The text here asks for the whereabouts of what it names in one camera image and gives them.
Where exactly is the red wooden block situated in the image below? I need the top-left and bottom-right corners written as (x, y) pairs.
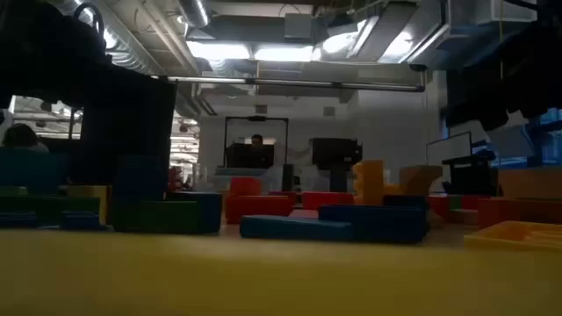
top-left (478, 197), bottom-right (562, 228)

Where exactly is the long green lego brick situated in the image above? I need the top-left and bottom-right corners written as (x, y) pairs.
top-left (112, 199), bottom-right (204, 233)
top-left (0, 195), bottom-right (102, 226)

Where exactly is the yellow wooden block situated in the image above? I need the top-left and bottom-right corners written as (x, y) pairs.
top-left (68, 184), bottom-right (111, 225)
top-left (0, 227), bottom-right (562, 316)

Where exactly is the tan wooden block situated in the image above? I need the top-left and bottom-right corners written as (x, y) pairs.
top-left (447, 209), bottom-right (479, 225)
top-left (399, 165), bottom-right (443, 198)

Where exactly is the long orange lego brick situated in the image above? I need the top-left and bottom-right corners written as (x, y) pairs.
top-left (464, 220), bottom-right (562, 252)

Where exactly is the red arch block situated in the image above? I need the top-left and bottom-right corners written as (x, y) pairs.
top-left (428, 195), bottom-right (451, 225)

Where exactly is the yellow lego brick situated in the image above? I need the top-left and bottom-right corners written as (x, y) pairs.
top-left (353, 160), bottom-right (386, 206)

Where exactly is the long blue lego brick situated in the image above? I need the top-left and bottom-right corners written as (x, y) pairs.
top-left (319, 204), bottom-right (429, 244)

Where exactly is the small crimson lego brick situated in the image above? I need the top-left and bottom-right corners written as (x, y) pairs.
top-left (230, 176), bottom-right (263, 198)

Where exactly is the salmon wooden block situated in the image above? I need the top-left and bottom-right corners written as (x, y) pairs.
top-left (301, 191), bottom-right (355, 211)

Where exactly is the long magenta lego brick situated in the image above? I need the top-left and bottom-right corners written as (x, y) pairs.
top-left (226, 195), bottom-right (294, 225)

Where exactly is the long pink wooden block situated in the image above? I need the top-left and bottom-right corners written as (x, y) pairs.
top-left (288, 209), bottom-right (321, 220)

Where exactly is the long blue wooden block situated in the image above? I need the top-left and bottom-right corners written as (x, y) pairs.
top-left (240, 214), bottom-right (354, 241)

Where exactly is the orange plastic bin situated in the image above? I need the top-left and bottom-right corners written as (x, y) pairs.
top-left (498, 166), bottom-right (562, 199)

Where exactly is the teal plastic bin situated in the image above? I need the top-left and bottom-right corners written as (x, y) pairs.
top-left (0, 147), bottom-right (71, 194)

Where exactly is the white board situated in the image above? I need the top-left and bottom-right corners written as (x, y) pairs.
top-left (425, 131), bottom-right (473, 168)

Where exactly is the black desk equipment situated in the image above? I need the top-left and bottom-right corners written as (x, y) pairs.
top-left (441, 151), bottom-right (500, 197)

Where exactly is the ceiling light panel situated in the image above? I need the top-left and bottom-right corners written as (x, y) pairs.
top-left (186, 40), bottom-right (252, 61)
top-left (253, 45), bottom-right (315, 63)

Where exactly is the red background object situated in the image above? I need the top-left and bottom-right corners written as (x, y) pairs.
top-left (169, 166), bottom-right (192, 192)

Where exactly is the black equipment box on stand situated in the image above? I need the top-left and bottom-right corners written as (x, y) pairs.
top-left (309, 138), bottom-right (364, 193)

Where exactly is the black monitor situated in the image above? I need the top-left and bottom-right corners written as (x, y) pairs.
top-left (225, 142), bottom-right (276, 170)

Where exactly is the grey horizontal pipe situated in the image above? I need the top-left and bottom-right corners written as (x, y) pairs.
top-left (151, 75), bottom-right (426, 94)

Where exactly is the grey vent box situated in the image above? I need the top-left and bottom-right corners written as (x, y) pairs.
top-left (284, 12), bottom-right (314, 42)

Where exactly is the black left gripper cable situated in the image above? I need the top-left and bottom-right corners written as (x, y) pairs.
top-left (72, 2), bottom-right (106, 41)

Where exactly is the large grey air duct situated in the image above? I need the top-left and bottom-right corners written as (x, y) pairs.
top-left (377, 0), bottom-right (539, 69)

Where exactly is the silver corrugated duct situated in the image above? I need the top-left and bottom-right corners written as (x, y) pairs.
top-left (56, 0), bottom-right (168, 75)

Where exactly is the silver round duct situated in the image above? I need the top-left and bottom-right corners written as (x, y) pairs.
top-left (177, 0), bottom-right (211, 28)

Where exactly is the black gantry frame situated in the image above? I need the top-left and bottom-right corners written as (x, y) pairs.
top-left (222, 116), bottom-right (290, 170)

